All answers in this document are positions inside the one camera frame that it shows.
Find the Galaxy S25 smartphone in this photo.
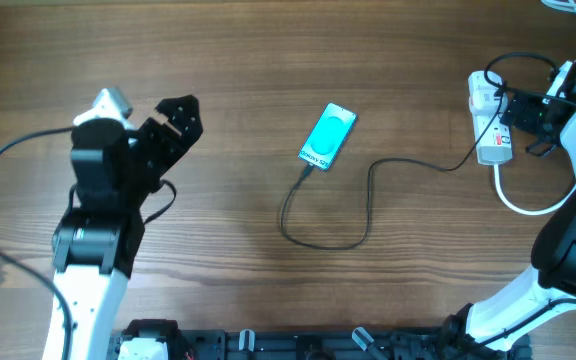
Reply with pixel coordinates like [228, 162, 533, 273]
[298, 103, 357, 171]

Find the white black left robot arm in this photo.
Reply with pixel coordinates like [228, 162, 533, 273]
[42, 88, 203, 359]

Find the black mounting rail base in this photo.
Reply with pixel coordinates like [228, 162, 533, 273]
[106, 319, 533, 360]

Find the black USB charging cable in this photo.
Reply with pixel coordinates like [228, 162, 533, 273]
[279, 84, 507, 251]

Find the white power strip cord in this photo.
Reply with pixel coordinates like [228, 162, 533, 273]
[492, 0, 576, 217]

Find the white charger plug adapter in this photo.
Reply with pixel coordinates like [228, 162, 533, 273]
[469, 86, 507, 116]

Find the white power strip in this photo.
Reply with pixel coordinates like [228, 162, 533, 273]
[468, 70, 512, 166]

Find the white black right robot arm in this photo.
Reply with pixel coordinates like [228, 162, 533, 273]
[437, 59, 576, 357]

